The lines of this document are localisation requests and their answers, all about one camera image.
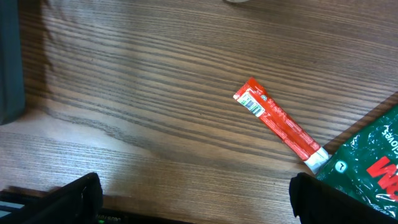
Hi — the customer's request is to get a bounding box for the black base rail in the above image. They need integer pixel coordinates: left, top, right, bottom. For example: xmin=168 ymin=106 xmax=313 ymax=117
xmin=1 ymin=191 xmax=191 ymax=224

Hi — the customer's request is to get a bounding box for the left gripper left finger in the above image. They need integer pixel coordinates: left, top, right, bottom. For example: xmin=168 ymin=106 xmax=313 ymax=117
xmin=1 ymin=172 xmax=103 ymax=224

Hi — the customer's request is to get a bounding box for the green 3M gloves packet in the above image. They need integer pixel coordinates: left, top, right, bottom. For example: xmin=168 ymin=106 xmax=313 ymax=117
xmin=316 ymin=106 xmax=397 ymax=220

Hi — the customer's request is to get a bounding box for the grey plastic mesh basket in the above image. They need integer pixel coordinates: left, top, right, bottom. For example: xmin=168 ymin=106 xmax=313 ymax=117
xmin=1 ymin=0 xmax=25 ymax=125

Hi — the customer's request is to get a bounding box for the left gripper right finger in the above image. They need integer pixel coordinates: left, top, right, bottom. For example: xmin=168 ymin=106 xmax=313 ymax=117
xmin=289 ymin=172 xmax=397 ymax=224

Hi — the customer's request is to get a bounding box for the green lid spice jar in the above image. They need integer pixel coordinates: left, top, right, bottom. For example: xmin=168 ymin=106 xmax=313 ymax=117
xmin=225 ymin=0 xmax=250 ymax=3

